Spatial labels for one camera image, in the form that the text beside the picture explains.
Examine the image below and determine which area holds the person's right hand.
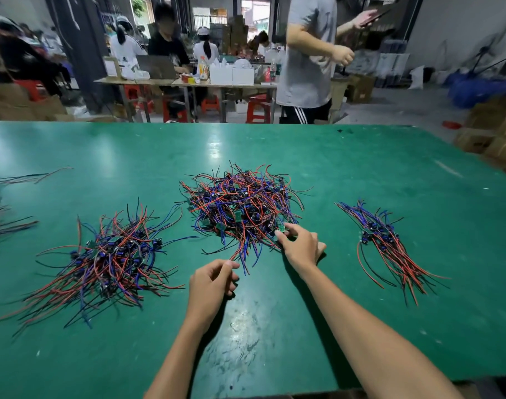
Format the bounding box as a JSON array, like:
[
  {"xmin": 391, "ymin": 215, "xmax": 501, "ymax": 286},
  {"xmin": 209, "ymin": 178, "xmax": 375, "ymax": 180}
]
[{"xmin": 275, "ymin": 222, "xmax": 328, "ymax": 276}]

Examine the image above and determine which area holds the heap of blue bags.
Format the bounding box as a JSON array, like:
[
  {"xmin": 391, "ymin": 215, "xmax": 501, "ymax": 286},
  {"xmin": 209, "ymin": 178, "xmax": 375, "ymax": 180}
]
[{"xmin": 444, "ymin": 70, "xmax": 506, "ymax": 110}]

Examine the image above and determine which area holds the brown cardboard box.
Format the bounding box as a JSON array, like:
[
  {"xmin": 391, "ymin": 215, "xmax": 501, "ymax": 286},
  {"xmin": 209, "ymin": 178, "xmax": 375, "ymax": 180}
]
[{"xmin": 346, "ymin": 74, "xmax": 377, "ymax": 105}]

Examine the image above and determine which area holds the small bunch of set-aside wires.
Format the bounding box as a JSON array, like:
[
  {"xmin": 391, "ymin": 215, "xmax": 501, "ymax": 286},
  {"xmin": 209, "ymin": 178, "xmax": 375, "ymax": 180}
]
[{"xmin": 336, "ymin": 199, "xmax": 450, "ymax": 308}]

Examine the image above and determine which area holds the red plastic stool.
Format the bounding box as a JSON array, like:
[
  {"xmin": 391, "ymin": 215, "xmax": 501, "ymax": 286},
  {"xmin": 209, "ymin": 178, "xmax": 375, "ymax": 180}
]
[
  {"xmin": 245, "ymin": 94, "xmax": 273, "ymax": 124},
  {"xmin": 122, "ymin": 85, "xmax": 154, "ymax": 118},
  {"xmin": 200, "ymin": 95, "xmax": 223, "ymax": 114},
  {"xmin": 16, "ymin": 79, "xmax": 46, "ymax": 103}
]

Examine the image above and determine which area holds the person's left forearm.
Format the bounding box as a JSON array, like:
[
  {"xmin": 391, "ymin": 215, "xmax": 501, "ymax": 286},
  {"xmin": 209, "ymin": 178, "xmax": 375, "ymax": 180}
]
[{"xmin": 145, "ymin": 321, "xmax": 211, "ymax": 399}]

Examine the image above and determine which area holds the long wooden work table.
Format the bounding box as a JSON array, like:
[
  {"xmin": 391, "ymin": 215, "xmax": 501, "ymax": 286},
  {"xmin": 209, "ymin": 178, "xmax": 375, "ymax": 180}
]
[{"xmin": 93, "ymin": 75, "xmax": 279, "ymax": 123}]

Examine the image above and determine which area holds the pile of wires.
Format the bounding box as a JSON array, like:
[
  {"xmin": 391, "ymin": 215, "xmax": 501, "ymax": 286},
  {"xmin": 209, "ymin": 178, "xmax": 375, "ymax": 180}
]
[{"xmin": 178, "ymin": 162, "xmax": 306, "ymax": 276}]

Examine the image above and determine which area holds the cream cabinet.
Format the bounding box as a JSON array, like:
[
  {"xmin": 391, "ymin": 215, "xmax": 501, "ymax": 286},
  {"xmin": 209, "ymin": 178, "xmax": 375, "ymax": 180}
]
[{"xmin": 329, "ymin": 79, "xmax": 352, "ymax": 121}]

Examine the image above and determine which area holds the grey laptop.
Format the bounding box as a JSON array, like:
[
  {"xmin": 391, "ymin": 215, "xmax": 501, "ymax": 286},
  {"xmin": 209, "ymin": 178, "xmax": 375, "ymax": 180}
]
[{"xmin": 137, "ymin": 54, "xmax": 180, "ymax": 80}]

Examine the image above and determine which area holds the row of white containers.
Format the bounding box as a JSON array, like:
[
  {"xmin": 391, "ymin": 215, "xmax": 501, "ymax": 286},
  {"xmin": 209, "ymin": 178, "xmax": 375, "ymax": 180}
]
[{"xmin": 208, "ymin": 58, "xmax": 256, "ymax": 86}]

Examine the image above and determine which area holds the row of cardboard boxes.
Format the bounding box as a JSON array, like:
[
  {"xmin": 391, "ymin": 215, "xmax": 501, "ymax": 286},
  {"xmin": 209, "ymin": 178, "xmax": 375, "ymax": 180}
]
[{"xmin": 0, "ymin": 83, "xmax": 68, "ymax": 122}]

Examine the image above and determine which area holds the person's right forearm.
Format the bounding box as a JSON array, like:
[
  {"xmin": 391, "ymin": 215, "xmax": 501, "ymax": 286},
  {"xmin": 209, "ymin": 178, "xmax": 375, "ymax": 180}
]
[{"xmin": 298, "ymin": 260, "xmax": 466, "ymax": 399}]

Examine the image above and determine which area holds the person's left hand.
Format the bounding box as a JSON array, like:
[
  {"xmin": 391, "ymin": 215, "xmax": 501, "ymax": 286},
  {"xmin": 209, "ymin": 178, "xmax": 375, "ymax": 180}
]
[{"xmin": 184, "ymin": 259, "xmax": 241, "ymax": 333}]

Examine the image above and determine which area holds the dark pillar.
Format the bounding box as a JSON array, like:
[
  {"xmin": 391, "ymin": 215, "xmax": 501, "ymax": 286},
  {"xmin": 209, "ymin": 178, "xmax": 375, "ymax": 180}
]
[{"xmin": 44, "ymin": 0, "xmax": 114, "ymax": 113}]

